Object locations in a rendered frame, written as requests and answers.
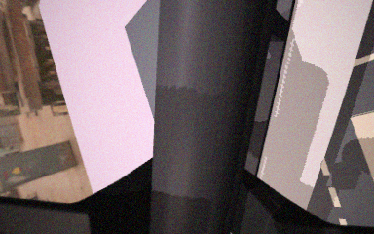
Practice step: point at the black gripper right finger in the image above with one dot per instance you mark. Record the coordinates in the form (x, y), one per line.
(263, 210)

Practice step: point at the white square tile with dark blue centre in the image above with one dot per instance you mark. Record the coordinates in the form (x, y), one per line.
(364, 128)

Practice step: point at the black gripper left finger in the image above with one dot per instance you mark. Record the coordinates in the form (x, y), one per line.
(123, 207)

